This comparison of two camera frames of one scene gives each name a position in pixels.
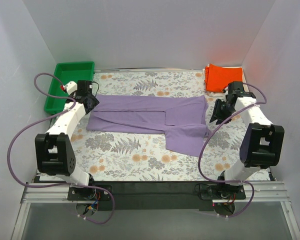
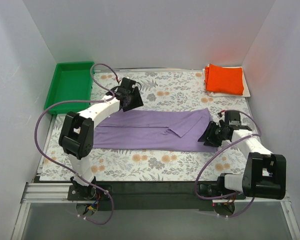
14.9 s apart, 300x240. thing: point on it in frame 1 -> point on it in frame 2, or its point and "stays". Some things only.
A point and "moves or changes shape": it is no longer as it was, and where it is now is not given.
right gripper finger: x=219 y=113 -> x=208 y=137
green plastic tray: x=67 y=72 stays
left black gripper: x=90 y=102 -> x=134 y=99
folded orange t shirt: x=216 y=78 stays
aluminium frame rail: x=266 y=192 stays
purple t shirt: x=182 y=119 moves or changes shape
